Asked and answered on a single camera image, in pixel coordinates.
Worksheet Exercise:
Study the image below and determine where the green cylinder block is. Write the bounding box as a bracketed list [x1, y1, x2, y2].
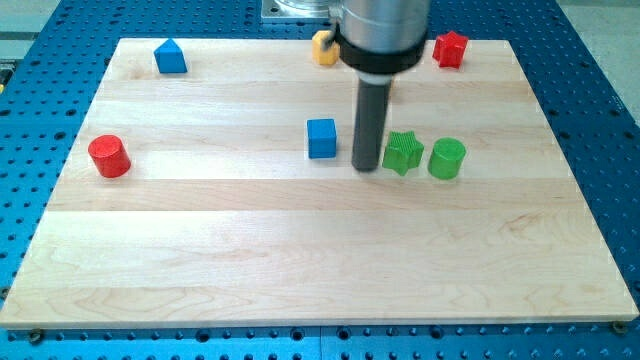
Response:
[428, 137, 466, 180]

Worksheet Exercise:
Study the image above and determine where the blue triangular prism block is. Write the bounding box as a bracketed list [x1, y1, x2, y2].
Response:
[153, 38, 187, 74]

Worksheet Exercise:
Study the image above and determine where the green star block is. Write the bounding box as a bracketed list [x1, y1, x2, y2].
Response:
[382, 131, 424, 176]

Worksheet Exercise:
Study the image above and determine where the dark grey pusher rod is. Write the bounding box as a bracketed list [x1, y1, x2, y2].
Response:
[351, 77, 392, 172]

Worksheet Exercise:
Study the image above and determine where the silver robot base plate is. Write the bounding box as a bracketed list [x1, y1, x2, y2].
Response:
[260, 0, 332, 23]

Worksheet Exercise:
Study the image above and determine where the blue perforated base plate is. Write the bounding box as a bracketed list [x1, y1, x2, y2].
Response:
[1, 1, 639, 359]

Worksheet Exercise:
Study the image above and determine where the blue cube block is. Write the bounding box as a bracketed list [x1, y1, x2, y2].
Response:
[307, 118, 337, 159]

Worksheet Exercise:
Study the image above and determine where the yellow block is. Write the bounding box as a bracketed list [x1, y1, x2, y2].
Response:
[312, 30, 340, 66]

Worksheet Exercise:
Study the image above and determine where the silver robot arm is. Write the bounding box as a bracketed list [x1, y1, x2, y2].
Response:
[325, 0, 431, 172]

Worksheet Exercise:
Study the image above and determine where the wooden board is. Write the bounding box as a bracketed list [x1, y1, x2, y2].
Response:
[1, 38, 638, 329]

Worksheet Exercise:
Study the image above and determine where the red star block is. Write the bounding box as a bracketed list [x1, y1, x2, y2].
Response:
[432, 31, 469, 69]

